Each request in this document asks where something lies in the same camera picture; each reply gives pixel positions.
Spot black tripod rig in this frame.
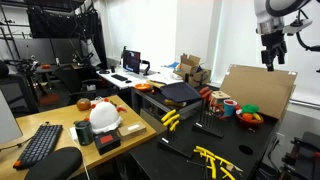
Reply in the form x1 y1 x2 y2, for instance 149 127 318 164
5 54 42 98

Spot yellow-handled metal tool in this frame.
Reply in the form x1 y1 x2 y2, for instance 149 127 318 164
192 148 208 160
168 119 181 142
160 108 177 141
162 113 181 141
195 145 216 158

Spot black office chair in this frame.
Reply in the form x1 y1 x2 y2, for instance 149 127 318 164
52 62 105 105
0 59 40 116

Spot white plush chicken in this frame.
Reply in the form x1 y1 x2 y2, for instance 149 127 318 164
87 96 128 135

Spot small black keyboard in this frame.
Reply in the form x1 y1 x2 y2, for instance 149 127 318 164
110 73 129 82

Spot wooden desk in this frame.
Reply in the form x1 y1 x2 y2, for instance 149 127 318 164
0 94 158 180

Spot brown ball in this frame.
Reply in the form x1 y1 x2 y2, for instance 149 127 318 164
75 97 92 112

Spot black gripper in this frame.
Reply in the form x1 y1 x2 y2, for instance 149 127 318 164
260 30 288 72

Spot orange toy fruit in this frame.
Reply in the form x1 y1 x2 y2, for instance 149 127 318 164
242 112 254 122

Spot open cardboard box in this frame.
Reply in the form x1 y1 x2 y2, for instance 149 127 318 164
179 52 205 76

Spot white cable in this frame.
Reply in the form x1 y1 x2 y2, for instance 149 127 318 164
65 127 92 180

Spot black computer monitor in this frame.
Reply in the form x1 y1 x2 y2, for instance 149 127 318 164
121 48 142 76

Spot black box red label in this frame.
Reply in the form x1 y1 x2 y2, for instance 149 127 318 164
92 130 122 156

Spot small wooden box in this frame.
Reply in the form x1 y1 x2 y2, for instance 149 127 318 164
210 90 232 108

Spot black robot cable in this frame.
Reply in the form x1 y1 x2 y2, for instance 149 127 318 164
294 9 313 52

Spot orange bowl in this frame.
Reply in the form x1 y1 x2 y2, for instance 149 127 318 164
133 82 152 92

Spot small cardboard box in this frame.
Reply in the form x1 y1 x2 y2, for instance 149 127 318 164
116 120 148 141

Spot green toy vegetable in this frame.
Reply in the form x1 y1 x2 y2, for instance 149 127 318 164
241 103 260 115

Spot black padded pouch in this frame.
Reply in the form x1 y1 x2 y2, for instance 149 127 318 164
23 146 84 180

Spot white desk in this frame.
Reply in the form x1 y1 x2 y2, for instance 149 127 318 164
96 67 158 91

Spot black cylinder speaker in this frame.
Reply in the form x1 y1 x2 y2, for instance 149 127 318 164
73 119 95 147

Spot yellow flat object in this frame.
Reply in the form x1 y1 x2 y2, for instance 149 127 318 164
164 98 188 109

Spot black tool rack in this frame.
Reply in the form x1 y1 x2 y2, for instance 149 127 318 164
156 128 195 160
191 99 225 139

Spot black keyboard orange key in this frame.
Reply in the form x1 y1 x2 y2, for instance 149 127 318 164
12 123 64 171

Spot black clamp fixture orange tips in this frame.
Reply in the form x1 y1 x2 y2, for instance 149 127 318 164
279 131 320 180

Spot white paper stack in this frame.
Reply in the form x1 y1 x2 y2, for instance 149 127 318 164
145 65 185 86

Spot black curtain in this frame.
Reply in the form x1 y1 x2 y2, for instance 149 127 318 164
25 0 108 70

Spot red bowl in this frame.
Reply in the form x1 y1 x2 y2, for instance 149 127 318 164
235 109 265 126

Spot grey partition wall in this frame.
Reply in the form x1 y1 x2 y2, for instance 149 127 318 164
0 36 85 65

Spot black folded cloth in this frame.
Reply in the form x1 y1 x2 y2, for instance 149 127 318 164
159 81 203 104

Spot black curved stand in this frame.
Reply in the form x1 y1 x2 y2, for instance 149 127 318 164
141 58 152 77

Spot metal frame side table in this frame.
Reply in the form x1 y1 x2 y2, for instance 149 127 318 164
130 85 215 122

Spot white monitor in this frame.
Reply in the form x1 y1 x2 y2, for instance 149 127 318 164
0 89 24 146

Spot brown cardboard sheet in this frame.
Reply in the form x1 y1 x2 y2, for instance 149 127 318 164
219 64 298 120

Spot small beige paper tag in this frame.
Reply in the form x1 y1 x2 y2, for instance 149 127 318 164
226 162 245 174

